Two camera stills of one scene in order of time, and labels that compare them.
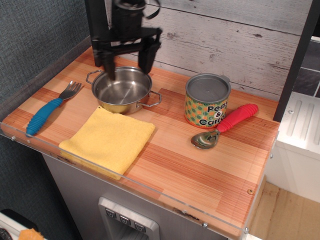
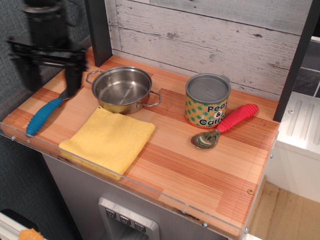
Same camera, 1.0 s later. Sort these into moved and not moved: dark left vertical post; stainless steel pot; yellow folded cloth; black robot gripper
Moved: black robot gripper
Not moved: dark left vertical post; stainless steel pot; yellow folded cloth
